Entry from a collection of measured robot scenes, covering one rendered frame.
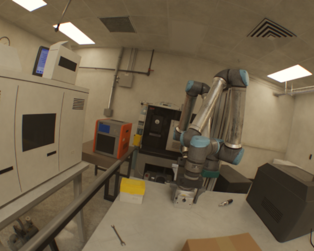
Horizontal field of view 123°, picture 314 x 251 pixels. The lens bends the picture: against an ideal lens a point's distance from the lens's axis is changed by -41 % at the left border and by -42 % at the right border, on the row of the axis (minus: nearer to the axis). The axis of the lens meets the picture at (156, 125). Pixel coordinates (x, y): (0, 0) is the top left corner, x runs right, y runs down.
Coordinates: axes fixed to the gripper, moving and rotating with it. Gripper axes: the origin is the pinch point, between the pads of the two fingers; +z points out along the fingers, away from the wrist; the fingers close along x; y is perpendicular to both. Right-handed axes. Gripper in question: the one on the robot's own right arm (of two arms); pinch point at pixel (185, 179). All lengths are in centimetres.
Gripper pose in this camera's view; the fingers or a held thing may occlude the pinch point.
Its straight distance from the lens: 91.4
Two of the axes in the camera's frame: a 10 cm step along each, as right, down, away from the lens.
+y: 0.5, -5.6, -8.3
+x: 9.8, 2.0, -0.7
